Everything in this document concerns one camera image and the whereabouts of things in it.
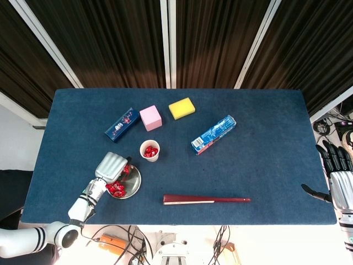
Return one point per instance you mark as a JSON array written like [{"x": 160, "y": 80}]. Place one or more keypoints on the silver metal plate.
[{"x": 133, "y": 182}]

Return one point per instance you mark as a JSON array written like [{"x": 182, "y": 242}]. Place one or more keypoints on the white partition frame post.
[
  {"x": 16, "y": 108},
  {"x": 331, "y": 106},
  {"x": 46, "y": 41},
  {"x": 257, "y": 41}
]

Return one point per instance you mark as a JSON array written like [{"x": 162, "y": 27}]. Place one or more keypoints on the white silver robot base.
[{"x": 171, "y": 254}]

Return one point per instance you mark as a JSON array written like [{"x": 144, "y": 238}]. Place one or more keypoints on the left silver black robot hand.
[{"x": 110, "y": 167}]

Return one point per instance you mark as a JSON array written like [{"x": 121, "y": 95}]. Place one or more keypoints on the red folded fan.
[{"x": 193, "y": 199}]

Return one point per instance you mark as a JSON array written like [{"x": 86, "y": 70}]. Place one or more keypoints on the tan wooden piece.
[{"x": 230, "y": 252}]

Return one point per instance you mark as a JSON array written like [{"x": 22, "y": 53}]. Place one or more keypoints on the orange power box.
[{"x": 111, "y": 244}]

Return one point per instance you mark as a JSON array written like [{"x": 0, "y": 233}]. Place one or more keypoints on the dark blue long box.
[{"x": 121, "y": 125}]

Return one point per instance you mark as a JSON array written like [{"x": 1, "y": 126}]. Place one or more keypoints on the light blue toothpaste box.
[{"x": 213, "y": 135}]

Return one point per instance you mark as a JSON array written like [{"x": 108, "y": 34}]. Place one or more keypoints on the white round device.
[{"x": 349, "y": 139}]

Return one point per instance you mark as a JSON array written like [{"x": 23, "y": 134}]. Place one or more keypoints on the blue felt tablecloth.
[{"x": 248, "y": 171}]

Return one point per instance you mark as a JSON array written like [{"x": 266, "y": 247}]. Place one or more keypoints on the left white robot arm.
[{"x": 80, "y": 207}]

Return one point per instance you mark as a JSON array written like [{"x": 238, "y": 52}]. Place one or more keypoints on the pink cube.
[{"x": 150, "y": 117}]

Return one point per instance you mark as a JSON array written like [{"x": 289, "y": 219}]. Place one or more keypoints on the yellow sponge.
[{"x": 182, "y": 108}]

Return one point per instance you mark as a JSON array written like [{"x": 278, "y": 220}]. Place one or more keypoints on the white double frame post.
[{"x": 166, "y": 55}]

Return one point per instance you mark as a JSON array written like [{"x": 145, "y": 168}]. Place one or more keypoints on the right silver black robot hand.
[{"x": 343, "y": 190}]

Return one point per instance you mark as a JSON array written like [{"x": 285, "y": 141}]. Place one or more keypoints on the small black box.
[{"x": 340, "y": 127}]

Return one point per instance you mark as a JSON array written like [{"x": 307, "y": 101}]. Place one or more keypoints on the dark brown pleated curtain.
[
  {"x": 317, "y": 41},
  {"x": 22, "y": 69},
  {"x": 215, "y": 41},
  {"x": 110, "y": 41}
]

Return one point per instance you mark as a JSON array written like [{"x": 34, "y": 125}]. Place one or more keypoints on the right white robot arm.
[{"x": 348, "y": 229}]

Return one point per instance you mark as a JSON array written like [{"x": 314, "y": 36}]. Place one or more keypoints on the white paper cup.
[{"x": 152, "y": 159}]

